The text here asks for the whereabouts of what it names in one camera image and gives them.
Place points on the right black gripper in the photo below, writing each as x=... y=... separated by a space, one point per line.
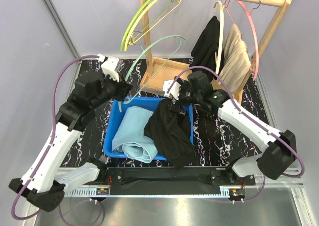
x=185 y=86

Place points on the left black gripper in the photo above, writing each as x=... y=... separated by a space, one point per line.
x=122 y=89

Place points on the black trousers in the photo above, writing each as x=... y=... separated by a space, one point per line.
x=170 y=129
x=207 y=45

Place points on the light blue trousers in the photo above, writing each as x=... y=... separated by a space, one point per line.
x=130 y=139

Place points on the mint green hanger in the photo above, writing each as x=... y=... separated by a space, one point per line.
x=133 y=66

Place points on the green plastic hanger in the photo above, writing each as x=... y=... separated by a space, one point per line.
x=140 y=25

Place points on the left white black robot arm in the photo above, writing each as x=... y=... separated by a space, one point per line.
x=41 y=185

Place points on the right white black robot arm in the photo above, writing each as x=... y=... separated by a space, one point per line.
x=277 y=149

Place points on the beige trousers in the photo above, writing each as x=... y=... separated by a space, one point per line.
x=236 y=60

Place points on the pink plastic hanger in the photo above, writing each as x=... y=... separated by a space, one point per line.
x=255 y=63

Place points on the cream plastic hanger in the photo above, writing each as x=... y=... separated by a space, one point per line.
x=221 y=34

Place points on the blue plastic bin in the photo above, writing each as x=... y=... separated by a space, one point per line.
x=117 y=113

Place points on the wooden clothes rack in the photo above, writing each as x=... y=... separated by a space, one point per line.
x=173 y=68

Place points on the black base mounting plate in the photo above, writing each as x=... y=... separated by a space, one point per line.
x=169 y=182

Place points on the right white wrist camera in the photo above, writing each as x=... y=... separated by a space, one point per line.
x=171 y=89

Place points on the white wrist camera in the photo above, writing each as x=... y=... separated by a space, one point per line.
x=171 y=89
x=110 y=66

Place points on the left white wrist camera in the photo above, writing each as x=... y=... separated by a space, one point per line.
x=110 y=66

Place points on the aluminium rail frame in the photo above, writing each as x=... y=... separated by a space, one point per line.
x=238 y=195

